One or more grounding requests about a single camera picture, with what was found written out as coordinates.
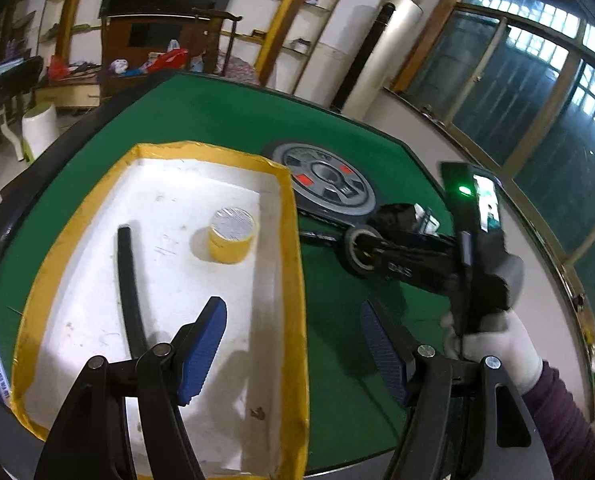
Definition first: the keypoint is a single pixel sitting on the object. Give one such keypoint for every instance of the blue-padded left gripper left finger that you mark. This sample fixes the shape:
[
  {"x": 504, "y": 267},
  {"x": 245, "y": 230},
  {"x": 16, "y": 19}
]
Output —
[{"x": 89, "y": 438}]

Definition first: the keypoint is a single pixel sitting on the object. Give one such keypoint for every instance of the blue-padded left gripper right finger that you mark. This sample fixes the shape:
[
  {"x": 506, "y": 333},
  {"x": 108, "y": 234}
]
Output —
[{"x": 466, "y": 420}]

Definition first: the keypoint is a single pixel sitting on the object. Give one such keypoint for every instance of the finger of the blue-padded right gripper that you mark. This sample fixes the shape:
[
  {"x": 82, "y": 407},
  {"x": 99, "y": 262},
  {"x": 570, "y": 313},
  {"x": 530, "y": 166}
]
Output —
[{"x": 355, "y": 250}]

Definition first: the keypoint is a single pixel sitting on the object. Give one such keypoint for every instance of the black curved strip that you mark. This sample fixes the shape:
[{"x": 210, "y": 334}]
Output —
[{"x": 134, "y": 327}]

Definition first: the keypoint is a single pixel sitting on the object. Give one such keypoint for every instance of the purple right sleeve forearm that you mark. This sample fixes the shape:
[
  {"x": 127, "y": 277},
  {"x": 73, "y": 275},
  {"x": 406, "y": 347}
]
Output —
[{"x": 567, "y": 437}]

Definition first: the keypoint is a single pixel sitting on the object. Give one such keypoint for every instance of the white-gloved right hand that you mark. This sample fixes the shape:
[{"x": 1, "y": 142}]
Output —
[{"x": 501, "y": 335}]

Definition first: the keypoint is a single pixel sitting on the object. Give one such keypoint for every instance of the black pen upper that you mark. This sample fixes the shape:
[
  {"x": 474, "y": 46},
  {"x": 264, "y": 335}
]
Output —
[{"x": 319, "y": 238}]

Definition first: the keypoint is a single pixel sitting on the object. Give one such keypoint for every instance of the grey black weight plate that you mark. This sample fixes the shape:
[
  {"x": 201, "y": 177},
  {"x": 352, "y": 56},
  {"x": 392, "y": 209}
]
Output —
[{"x": 327, "y": 186}]

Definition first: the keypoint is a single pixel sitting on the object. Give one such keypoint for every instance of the black table edge rim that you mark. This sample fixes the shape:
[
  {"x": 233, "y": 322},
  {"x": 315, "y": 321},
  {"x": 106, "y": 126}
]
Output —
[{"x": 353, "y": 417}]

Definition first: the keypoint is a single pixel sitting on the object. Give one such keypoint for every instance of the yellow tape roll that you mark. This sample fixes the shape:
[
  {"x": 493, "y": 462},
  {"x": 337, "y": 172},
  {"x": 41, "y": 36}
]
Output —
[{"x": 231, "y": 234}]

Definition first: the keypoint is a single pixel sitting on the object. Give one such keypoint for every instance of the white foam tray yellow tape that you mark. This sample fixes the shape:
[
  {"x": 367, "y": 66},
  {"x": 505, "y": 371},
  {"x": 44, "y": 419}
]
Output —
[{"x": 250, "y": 420}]

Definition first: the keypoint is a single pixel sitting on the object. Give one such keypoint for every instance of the silver tower air conditioner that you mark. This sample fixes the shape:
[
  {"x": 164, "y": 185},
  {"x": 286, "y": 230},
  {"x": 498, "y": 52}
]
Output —
[{"x": 390, "y": 25}]

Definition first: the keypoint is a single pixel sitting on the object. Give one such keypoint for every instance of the window with metal grille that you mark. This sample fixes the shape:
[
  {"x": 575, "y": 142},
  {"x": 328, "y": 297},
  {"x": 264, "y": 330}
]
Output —
[{"x": 512, "y": 82}]

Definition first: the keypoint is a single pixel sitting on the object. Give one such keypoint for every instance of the purple floral cushion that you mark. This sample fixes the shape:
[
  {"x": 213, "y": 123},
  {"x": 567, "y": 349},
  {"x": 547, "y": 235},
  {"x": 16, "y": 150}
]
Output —
[{"x": 236, "y": 69}]

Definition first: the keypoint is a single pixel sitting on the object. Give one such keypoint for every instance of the red plastic bag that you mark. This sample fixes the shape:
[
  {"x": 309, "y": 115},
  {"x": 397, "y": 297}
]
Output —
[{"x": 175, "y": 59}]

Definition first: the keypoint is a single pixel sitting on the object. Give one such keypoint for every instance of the dark wooden chair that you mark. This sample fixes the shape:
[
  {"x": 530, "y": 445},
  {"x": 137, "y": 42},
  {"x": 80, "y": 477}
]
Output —
[{"x": 217, "y": 40}]

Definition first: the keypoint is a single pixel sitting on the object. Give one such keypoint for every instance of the brown TV cabinet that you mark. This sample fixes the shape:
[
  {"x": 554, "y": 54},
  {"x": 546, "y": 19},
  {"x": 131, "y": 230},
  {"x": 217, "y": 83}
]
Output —
[{"x": 134, "y": 38}]

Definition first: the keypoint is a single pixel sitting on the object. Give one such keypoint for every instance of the white plastic stool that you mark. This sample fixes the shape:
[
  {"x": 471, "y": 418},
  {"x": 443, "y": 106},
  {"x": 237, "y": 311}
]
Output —
[{"x": 39, "y": 129}]

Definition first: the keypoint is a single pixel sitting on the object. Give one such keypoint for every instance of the dark side table with items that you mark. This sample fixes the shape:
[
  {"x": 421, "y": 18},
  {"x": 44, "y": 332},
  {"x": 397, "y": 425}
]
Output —
[{"x": 18, "y": 76}]

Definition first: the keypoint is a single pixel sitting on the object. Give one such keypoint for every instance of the white wall shelving unit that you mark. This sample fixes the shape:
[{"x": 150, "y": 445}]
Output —
[{"x": 278, "y": 37}]

